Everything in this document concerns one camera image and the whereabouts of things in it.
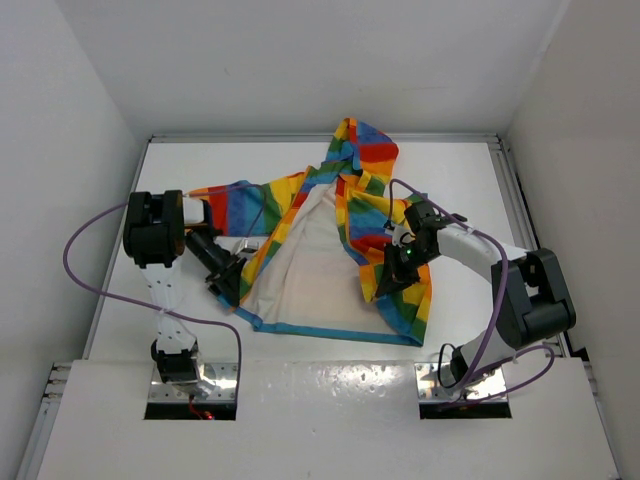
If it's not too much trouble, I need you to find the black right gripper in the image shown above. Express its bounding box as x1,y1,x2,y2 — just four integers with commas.
377,241,437,298

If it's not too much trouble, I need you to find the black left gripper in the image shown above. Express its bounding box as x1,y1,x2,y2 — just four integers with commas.
185,229,245,308

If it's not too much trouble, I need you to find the rainbow striped hooded jacket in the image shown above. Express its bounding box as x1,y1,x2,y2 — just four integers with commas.
195,118,432,347

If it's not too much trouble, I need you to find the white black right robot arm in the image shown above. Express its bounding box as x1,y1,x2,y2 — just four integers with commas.
376,201,576,391

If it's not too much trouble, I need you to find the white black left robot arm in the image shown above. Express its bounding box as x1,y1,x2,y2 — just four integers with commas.
122,190,246,393

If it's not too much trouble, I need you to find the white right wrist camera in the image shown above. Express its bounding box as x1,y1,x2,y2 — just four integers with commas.
392,225,414,247

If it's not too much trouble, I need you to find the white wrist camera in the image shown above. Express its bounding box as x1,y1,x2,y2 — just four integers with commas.
392,225,414,247
234,238,260,257

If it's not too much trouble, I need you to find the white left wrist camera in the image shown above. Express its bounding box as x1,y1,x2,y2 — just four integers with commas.
234,238,260,257

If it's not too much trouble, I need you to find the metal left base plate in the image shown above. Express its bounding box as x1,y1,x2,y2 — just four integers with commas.
147,363,239,404

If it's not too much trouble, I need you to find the metal base plate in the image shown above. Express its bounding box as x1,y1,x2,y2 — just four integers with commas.
414,362,508,405
147,363,239,404

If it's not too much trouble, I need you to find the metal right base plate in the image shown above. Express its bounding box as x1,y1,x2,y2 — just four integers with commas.
414,362,508,405

